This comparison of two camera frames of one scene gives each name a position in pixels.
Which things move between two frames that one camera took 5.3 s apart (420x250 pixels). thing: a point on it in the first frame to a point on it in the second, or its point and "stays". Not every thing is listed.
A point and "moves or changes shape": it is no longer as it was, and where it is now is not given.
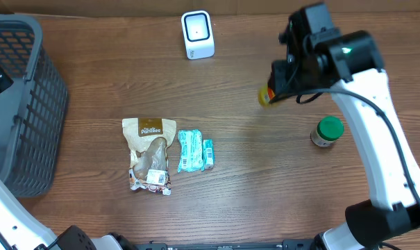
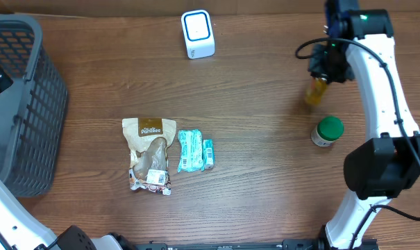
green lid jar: [329, 129] stays
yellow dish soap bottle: [274, 90] moves or changes shape
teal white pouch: [191, 151] stays
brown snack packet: [148, 139] stays
